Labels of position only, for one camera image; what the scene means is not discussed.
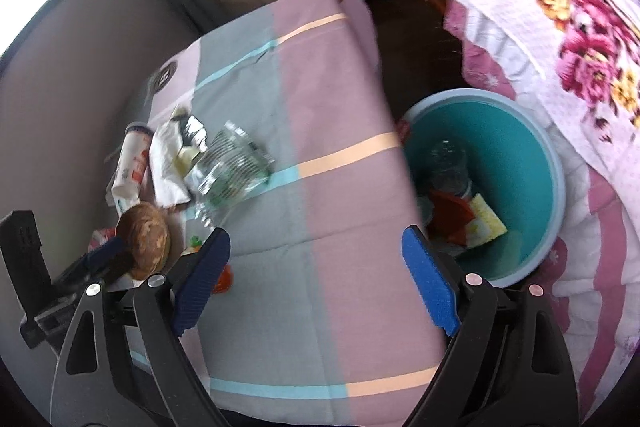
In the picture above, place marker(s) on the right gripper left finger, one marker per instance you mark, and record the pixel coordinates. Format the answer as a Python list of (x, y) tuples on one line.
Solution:
[(122, 363)]

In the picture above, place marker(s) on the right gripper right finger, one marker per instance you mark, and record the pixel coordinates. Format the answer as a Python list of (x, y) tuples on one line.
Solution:
[(506, 362)]

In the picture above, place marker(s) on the yellow trash in bin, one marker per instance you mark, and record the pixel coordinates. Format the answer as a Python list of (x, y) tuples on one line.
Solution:
[(485, 225)]

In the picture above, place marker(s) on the red trash in bin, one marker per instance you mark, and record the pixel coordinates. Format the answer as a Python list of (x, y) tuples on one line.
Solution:
[(450, 216)]

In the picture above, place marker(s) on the teal trash bin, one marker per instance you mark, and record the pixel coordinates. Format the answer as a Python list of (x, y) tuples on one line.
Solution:
[(513, 164)]

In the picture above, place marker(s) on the pink snack wrapper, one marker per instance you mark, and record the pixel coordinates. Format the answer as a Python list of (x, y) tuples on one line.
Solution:
[(104, 242)]

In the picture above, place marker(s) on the brown woven bowl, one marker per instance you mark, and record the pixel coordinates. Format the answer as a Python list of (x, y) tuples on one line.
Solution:
[(146, 235)]

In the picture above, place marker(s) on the white yogurt cup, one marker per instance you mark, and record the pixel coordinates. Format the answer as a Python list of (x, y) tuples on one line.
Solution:
[(131, 166)]

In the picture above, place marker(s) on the striped pink grey tablecloth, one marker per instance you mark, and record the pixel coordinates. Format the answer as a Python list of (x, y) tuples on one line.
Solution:
[(323, 324)]

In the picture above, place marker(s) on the silver foil wrapper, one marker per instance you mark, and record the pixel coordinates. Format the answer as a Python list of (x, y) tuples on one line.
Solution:
[(175, 145)]

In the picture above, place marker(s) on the crushed clear plastic bottle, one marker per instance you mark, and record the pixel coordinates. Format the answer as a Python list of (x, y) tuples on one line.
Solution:
[(232, 166)]

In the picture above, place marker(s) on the floral pink bed quilt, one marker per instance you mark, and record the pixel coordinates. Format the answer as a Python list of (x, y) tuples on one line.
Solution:
[(575, 64)]

